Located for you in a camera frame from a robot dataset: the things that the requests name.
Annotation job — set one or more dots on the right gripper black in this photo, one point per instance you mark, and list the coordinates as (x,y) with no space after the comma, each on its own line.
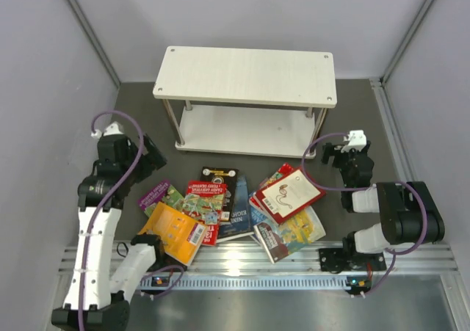
(340,152)

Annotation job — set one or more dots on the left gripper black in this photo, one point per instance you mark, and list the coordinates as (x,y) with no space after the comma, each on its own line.
(156,157)

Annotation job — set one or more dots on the red comic cover book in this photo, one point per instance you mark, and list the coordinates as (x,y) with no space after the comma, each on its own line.
(285,169)

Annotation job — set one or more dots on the red white book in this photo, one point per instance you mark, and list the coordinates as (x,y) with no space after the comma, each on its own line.
(287,196)

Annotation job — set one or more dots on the blue Jane Eyre book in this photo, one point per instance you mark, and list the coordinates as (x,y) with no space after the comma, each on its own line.
(257,216)

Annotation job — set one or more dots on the yellow brown paperback book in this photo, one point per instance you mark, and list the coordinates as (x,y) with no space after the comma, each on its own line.
(281,241)

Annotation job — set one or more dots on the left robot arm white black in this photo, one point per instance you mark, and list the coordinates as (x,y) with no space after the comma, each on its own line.
(98,298)

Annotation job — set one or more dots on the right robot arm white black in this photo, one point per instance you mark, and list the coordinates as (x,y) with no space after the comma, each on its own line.
(407,211)

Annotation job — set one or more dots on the purple treehouse book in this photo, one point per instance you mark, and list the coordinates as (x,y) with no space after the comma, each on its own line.
(163,192)

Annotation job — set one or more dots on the red treehouse book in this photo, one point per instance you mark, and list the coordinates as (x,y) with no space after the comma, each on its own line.
(204,202)

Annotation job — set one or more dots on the black treehouse book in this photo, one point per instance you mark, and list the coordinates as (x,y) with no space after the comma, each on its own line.
(227,176)

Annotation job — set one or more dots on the orange yellow book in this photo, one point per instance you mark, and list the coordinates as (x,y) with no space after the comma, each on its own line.
(181,235)

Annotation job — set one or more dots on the white two-tier shelf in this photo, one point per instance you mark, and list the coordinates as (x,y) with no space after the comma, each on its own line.
(246,101)

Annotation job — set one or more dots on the dark blue Nineteen Eighty-Four book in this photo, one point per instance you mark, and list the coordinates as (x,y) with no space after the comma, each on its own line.
(240,224)

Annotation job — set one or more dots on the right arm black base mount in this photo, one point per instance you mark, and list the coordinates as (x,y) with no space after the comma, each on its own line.
(337,260)

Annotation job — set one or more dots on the aluminium rail base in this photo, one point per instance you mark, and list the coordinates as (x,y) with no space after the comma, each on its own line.
(244,265)

